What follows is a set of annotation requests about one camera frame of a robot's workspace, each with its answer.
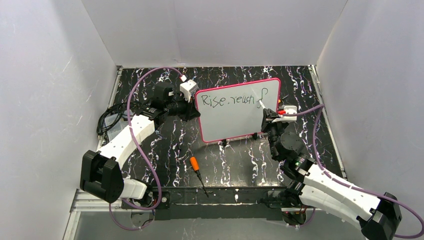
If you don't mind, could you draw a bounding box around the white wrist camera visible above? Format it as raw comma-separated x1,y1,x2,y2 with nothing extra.
179,75,199,103
272,105,298,123

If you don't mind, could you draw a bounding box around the pink framed whiteboard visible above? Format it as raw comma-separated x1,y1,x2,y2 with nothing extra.
194,78,282,143

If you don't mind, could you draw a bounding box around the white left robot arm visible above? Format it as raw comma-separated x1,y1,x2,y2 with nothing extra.
80,80,201,203

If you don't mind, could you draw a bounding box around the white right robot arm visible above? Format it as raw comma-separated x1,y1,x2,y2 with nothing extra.
261,108,402,240

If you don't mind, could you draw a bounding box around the orange handled screwdriver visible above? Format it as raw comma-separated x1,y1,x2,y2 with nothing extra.
189,156,209,198

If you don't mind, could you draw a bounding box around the black coiled ethernet cable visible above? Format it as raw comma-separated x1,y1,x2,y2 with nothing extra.
96,102,137,137

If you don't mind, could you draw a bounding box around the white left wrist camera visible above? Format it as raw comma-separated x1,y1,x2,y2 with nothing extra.
179,75,199,103

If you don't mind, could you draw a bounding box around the clear plastic screw box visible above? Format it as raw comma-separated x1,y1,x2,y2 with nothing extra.
102,113,127,141

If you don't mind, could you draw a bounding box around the white black whiteboard marker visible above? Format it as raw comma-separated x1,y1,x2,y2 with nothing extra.
258,100,266,109

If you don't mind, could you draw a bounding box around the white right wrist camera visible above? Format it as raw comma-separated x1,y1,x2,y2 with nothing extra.
272,105,298,123

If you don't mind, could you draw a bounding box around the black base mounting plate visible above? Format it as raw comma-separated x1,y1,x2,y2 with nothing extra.
120,185,319,222

